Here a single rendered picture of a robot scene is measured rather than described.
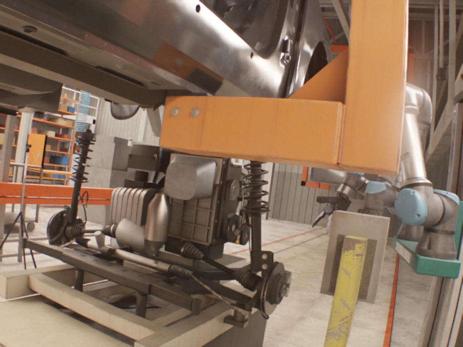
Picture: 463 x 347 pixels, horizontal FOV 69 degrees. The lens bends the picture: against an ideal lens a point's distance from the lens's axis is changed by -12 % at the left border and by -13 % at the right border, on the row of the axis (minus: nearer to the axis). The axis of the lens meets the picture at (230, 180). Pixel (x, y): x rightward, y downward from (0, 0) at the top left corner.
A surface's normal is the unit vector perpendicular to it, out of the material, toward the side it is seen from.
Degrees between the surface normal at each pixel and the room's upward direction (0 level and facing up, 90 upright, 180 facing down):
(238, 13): 66
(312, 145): 90
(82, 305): 90
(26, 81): 109
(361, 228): 90
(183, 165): 90
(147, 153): 80
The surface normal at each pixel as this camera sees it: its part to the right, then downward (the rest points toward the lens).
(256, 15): -0.41, -0.31
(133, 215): -0.64, -0.08
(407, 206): -0.91, 0.00
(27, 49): 0.86, 0.26
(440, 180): -0.44, -0.06
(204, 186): 0.67, 0.09
